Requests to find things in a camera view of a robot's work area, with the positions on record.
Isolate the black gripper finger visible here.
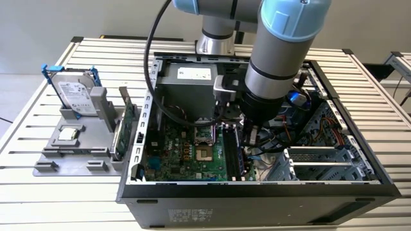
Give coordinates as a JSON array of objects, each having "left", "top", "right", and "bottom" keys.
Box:
[
  {"left": 242, "top": 120, "right": 250, "bottom": 145},
  {"left": 246, "top": 124, "right": 259, "bottom": 148}
]

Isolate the RAM stick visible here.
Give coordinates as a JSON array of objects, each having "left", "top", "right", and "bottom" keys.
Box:
[
  {"left": 237, "top": 141, "right": 251, "bottom": 178},
  {"left": 44, "top": 149, "right": 108, "bottom": 154}
]

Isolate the CPU socket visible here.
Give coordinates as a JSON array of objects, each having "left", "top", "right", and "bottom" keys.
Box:
[{"left": 197, "top": 144, "right": 215, "bottom": 161}]

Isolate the metal socket cover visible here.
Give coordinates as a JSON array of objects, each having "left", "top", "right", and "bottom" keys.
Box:
[{"left": 194, "top": 125, "right": 215, "bottom": 145}]

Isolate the metal disk bay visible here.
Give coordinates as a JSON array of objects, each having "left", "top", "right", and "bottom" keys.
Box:
[{"left": 285, "top": 145, "right": 373, "bottom": 181}]

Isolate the green motherboard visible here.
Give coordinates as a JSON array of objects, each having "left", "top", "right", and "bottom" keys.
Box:
[{"left": 144, "top": 103, "right": 258, "bottom": 181}]

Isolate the grey power supply unit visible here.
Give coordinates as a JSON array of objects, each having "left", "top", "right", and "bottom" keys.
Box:
[{"left": 156, "top": 62, "right": 223, "bottom": 122}]

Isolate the black PC case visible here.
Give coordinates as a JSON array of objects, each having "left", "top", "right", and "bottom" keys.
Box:
[{"left": 115, "top": 51, "right": 402, "bottom": 229}]

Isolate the green graphics card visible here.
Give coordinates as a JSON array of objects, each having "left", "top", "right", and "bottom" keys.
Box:
[{"left": 111, "top": 88, "right": 139, "bottom": 162}]

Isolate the black box behind table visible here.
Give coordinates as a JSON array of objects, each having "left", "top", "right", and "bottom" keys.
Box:
[{"left": 362, "top": 63, "right": 395, "bottom": 80}]

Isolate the grey parts rack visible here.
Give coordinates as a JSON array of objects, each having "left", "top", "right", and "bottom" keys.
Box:
[{"left": 31, "top": 88, "right": 142, "bottom": 178}]

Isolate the silver CPU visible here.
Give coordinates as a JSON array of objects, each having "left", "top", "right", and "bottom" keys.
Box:
[{"left": 56, "top": 129, "right": 80, "bottom": 141}]

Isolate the hard disk in blue carrier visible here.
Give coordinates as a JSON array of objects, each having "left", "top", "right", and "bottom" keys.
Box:
[{"left": 40, "top": 64, "right": 103, "bottom": 120}]

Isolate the black cable bundle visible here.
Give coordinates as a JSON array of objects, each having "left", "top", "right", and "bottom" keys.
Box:
[{"left": 257, "top": 129, "right": 310, "bottom": 154}]

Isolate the thin orange wire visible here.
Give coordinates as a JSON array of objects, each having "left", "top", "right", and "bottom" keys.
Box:
[{"left": 283, "top": 119, "right": 293, "bottom": 141}]

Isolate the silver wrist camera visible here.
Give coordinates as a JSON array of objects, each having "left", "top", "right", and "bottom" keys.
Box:
[{"left": 287, "top": 92, "right": 310, "bottom": 107}]

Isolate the light grey wrist camera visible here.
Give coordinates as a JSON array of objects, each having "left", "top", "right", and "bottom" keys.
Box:
[{"left": 213, "top": 75, "right": 241, "bottom": 103}]

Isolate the twisted orange black wire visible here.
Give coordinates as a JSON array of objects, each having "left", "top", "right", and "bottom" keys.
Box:
[{"left": 168, "top": 104, "right": 191, "bottom": 122}]

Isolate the red yellow wire bundle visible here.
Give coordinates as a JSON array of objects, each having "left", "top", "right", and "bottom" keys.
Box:
[{"left": 317, "top": 116, "right": 346, "bottom": 147}]

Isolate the thick black camera cable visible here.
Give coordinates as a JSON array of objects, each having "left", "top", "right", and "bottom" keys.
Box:
[{"left": 144, "top": 0, "right": 226, "bottom": 128}]

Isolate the aluminium frame table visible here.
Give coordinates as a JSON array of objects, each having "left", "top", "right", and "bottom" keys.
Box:
[{"left": 383, "top": 51, "right": 411, "bottom": 84}]

